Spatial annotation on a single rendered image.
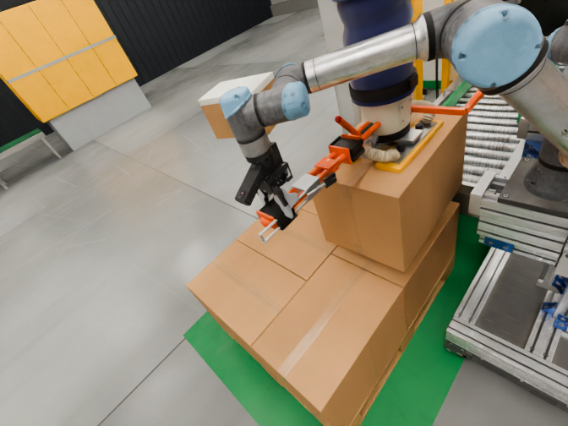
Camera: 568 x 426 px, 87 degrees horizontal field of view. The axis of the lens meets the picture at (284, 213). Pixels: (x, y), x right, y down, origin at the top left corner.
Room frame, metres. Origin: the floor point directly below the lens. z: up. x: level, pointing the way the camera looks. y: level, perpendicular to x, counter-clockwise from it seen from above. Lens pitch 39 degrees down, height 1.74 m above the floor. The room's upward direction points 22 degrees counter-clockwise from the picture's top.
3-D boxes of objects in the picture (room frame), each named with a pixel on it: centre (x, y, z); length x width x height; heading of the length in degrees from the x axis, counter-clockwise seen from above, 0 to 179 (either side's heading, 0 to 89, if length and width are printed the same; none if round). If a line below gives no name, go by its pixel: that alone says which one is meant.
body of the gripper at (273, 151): (0.70, 0.00, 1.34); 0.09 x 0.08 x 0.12; 122
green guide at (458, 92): (2.28, -1.98, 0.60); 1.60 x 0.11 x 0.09; 122
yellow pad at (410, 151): (0.92, -0.54, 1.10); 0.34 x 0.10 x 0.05; 122
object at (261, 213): (0.69, 0.02, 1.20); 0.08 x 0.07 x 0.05; 122
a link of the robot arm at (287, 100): (0.67, -0.10, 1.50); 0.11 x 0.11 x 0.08; 68
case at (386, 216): (1.01, -0.50, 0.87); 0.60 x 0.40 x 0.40; 123
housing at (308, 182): (0.76, -0.10, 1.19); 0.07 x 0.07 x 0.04; 32
